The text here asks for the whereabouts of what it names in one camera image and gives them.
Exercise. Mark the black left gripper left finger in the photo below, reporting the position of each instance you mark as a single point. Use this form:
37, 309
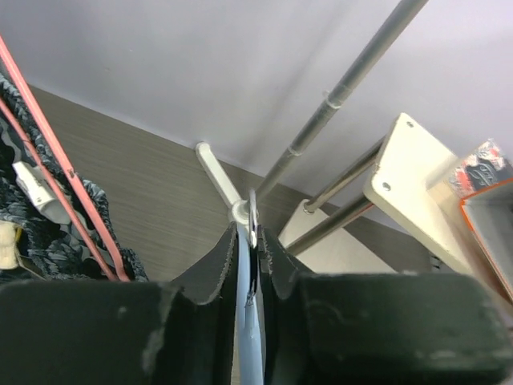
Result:
101, 332

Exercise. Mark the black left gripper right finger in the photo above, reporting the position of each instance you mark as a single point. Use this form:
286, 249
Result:
377, 328

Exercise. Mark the pink hanger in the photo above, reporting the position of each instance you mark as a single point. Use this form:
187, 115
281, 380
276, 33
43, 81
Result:
52, 160

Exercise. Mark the dark patterned shark shorts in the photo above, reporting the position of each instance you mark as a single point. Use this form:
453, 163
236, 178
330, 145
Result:
48, 224

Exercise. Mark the light blue hanger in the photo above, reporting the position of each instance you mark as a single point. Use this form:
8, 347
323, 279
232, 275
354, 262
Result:
250, 335

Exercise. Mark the silver clothes rack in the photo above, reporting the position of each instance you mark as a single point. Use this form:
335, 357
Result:
238, 208

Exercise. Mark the white two-tier shelf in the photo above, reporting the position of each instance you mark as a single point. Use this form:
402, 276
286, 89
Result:
392, 177

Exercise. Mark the patterned book under binder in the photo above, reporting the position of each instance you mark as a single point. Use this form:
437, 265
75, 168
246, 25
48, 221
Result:
483, 167

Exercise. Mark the orange ring binder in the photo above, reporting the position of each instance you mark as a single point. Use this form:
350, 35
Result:
488, 214

